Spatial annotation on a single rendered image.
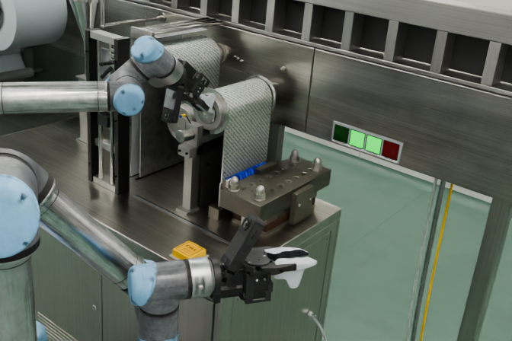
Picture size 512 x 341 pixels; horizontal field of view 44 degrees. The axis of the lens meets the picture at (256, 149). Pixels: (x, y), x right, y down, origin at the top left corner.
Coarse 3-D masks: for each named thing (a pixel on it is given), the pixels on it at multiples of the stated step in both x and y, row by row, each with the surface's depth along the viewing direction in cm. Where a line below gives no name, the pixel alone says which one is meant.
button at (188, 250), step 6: (180, 246) 185; (186, 246) 185; (192, 246) 186; (198, 246) 186; (174, 252) 183; (180, 252) 182; (186, 252) 182; (192, 252) 183; (198, 252) 183; (204, 252) 185; (180, 258) 182; (186, 258) 181
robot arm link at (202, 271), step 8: (192, 264) 118; (200, 264) 119; (208, 264) 119; (192, 272) 117; (200, 272) 118; (208, 272) 118; (192, 280) 124; (200, 280) 118; (208, 280) 118; (192, 288) 123; (200, 288) 117; (208, 288) 118; (192, 296) 118; (200, 296) 119
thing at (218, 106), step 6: (216, 102) 193; (216, 108) 194; (222, 108) 194; (216, 114) 195; (222, 114) 194; (198, 120) 200; (216, 120) 195; (222, 120) 196; (204, 126) 199; (210, 126) 198; (216, 126) 196
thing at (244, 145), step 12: (252, 120) 207; (264, 120) 213; (228, 132) 199; (240, 132) 204; (252, 132) 209; (264, 132) 215; (228, 144) 200; (240, 144) 206; (252, 144) 211; (264, 144) 217; (228, 156) 202; (240, 156) 208; (252, 156) 213; (264, 156) 219; (228, 168) 204; (240, 168) 210
